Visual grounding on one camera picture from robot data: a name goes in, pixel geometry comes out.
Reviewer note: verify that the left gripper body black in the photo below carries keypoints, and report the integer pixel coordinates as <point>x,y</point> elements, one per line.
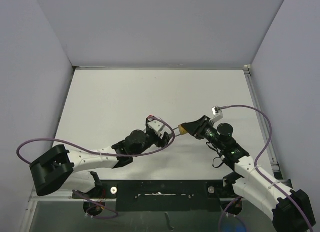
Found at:
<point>151,139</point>

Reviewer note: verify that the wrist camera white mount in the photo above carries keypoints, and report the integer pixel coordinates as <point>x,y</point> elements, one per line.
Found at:
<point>217,115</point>
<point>155,124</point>

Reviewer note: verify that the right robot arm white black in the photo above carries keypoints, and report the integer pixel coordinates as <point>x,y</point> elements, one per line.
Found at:
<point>289,210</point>

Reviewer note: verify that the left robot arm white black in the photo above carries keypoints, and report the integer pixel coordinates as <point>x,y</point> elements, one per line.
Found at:
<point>60,168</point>

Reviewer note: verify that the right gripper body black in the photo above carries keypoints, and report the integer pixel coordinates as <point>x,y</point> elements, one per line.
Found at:
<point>210,133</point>

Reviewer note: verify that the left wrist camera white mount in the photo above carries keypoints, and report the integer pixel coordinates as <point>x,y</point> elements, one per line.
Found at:
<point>155,124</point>

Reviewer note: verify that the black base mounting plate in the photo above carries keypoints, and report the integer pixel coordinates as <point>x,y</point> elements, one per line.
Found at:
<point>162,195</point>

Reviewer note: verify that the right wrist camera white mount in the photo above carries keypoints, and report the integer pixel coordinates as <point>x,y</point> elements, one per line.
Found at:
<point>217,115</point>

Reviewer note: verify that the aluminium frame rail right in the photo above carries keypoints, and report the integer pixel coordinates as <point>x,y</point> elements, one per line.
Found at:
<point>264,123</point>

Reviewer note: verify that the small brass padlock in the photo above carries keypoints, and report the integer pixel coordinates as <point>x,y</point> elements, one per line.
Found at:
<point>179,130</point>

